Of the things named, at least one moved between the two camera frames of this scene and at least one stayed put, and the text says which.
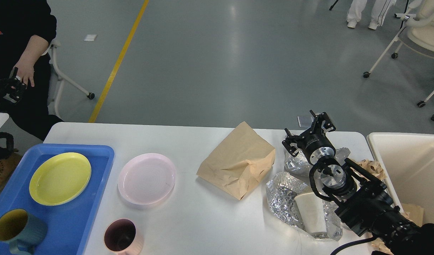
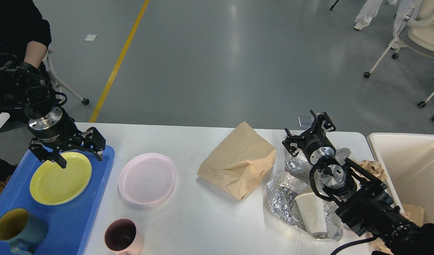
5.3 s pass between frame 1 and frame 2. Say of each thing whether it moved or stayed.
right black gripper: stayed
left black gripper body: moved
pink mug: stayed
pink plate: stayed
